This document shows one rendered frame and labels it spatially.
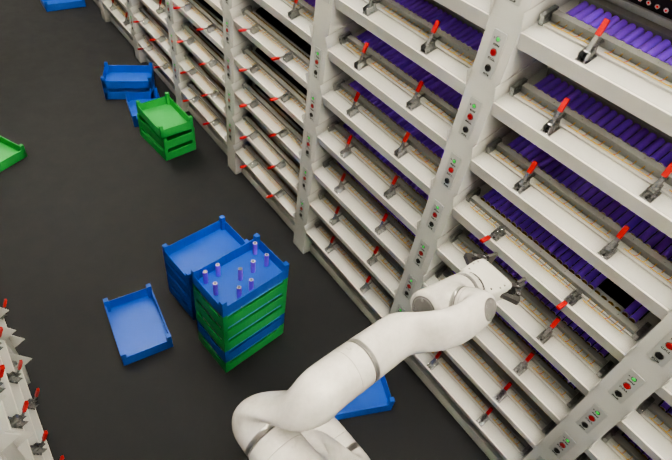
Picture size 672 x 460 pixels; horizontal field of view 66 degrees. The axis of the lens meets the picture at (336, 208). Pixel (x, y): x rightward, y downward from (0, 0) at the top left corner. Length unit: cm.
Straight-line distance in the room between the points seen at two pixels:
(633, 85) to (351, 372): 81
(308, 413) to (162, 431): 131
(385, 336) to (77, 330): 171
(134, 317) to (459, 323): 169
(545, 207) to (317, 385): 81
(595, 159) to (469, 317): 51
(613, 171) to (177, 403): 171
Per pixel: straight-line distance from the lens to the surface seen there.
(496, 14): 137
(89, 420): 226
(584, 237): 142
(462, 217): 162
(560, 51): 129
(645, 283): 140
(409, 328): 101
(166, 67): 366
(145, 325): 241
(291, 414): 93
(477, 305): 105
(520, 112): 140
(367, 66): 182
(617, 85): 124
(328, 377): 91
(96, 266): 266
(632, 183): 131
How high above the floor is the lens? 199
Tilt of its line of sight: 44 degrees down
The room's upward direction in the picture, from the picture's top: 10 degrees clockwise
